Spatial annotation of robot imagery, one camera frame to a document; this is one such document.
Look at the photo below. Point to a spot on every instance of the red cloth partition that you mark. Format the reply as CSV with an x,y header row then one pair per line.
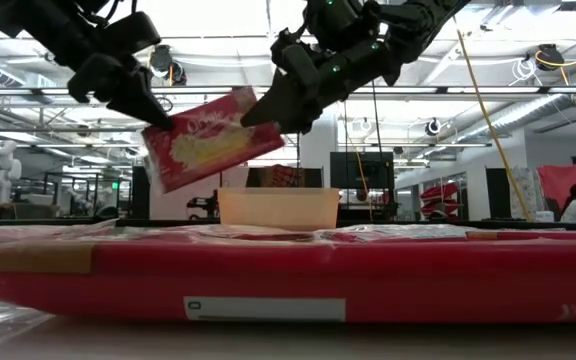
x,y
563,182

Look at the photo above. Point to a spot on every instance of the black wall screen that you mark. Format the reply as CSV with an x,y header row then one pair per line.
x,y
363,170

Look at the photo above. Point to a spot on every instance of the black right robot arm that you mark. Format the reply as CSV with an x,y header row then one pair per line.
x,y
418,20

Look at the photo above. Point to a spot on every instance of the black cabinet with red mesh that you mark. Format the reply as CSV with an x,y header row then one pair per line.
x,y
283,176

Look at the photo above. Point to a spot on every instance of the stack of red bins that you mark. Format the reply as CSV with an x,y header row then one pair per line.
x,y
438,197

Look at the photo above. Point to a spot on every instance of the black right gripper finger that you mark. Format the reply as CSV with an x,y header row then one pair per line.
x,y
283,107

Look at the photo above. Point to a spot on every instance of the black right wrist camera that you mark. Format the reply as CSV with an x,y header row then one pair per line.
x,y
295,60

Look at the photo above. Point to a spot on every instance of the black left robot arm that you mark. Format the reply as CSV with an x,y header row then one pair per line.
x,y
43,25

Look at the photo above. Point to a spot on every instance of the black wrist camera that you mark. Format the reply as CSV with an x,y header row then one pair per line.
x,y
295,60
133,32

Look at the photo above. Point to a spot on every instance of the orange plastic basket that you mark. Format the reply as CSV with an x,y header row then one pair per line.
x,y
278,207

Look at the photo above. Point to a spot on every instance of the white container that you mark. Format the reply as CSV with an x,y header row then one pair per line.
x,y
544,216

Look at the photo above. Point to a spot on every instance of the white patterned curtain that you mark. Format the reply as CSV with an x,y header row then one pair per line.
x,y
523,192

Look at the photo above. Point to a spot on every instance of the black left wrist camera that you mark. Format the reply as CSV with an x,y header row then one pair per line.
x,y
133,32

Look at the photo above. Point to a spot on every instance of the red Orville popcorn bag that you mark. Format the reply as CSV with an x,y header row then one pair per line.
x,y
203,145
43,231
288,280
393,231

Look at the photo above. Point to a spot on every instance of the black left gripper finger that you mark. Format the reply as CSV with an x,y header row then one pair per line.
x,y
140,102

